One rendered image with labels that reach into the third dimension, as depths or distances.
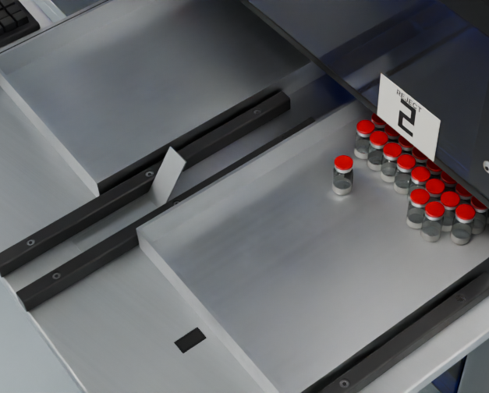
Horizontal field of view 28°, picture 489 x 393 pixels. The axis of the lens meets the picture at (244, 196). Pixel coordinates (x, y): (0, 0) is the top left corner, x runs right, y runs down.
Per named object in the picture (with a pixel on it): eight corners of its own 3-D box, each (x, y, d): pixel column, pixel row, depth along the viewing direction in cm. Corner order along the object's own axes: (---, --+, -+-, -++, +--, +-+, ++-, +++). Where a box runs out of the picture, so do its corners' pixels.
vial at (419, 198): (416, 210, 109) (420, 184, 105) (430, 223, 108) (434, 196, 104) (402, 221, 108) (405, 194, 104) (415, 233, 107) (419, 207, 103)
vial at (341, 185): (343, 178, 112) (344, 153, 109) (356, 189, 111) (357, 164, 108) (328, 187, 111) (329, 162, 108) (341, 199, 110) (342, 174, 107)
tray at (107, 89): (210, -29, 137) (208, -49, 134) (330, 71, 124) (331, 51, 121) (-6, 79, 125) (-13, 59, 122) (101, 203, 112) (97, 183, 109)
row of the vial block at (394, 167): (364, 143, 115) (366, 115, 112) (474, 238, 106) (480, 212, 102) (350, 151, 115) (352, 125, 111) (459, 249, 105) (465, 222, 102)
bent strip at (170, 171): (175, 179, 113) (171, 145, 109) (191, 195, 112) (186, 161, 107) (72, 242, 108) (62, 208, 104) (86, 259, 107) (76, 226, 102)
